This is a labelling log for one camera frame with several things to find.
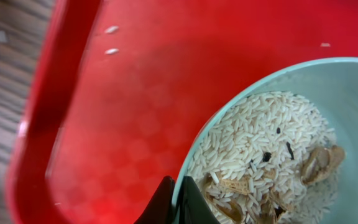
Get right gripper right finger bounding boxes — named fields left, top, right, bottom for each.
left=177, top=176, right=219, bottom=224

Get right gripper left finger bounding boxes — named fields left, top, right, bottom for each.
left=134, top=176, right=175, bottom=224

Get red plastic serving tray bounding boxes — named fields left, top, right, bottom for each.
left=7, top=0, right=358, bottom=223

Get leftover rice and food scraps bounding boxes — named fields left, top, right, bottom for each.
left=186, top=91, right=346, bottom=223

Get light blue rice bowl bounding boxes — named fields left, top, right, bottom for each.
left=172, top=57, right=358, bottom=223

